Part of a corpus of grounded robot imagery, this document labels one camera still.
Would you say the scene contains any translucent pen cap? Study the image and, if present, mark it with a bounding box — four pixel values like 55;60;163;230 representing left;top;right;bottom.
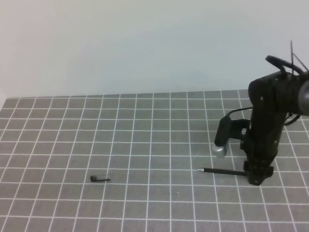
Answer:
90;175;111;182

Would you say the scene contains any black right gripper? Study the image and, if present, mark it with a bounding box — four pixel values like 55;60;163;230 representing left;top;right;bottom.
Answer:
231;106;286;186

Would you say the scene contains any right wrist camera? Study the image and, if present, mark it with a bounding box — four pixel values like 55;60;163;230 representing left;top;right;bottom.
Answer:
212;116;232;158

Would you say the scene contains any grey grid tablecloth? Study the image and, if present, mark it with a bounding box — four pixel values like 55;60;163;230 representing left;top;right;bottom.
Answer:
0;90;309;232

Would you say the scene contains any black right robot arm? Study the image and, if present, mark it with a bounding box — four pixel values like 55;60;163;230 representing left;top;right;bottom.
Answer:
240;72;309;186

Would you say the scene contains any black pen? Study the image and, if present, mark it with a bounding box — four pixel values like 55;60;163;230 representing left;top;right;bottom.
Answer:
197;168;247;176

